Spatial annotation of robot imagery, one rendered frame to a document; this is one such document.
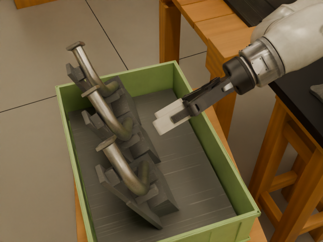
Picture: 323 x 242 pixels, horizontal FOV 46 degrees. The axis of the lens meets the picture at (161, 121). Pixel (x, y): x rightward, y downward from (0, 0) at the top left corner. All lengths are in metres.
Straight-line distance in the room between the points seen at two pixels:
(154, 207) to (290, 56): 0.51
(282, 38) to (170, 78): 0.66
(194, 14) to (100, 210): 0.98
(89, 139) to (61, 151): 1.10
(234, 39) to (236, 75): 0.80
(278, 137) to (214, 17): 0.58
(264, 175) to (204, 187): 0.66
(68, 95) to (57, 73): 1.54
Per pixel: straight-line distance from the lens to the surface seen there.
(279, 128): 1.50
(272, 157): 1.65
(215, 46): 1.51
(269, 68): 0.77
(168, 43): 2.11
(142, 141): 1.12
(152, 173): 1.01
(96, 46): 3.02
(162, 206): 1.03
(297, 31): 0.78
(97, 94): 0.91
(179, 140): 1.22
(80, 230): 1.14
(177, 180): 1.13
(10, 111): 2.65
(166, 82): 1.37
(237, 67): 0.76
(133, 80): 1.32
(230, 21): 1.69
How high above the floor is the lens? 1.80
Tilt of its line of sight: 48 degrees down
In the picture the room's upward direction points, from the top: straight up
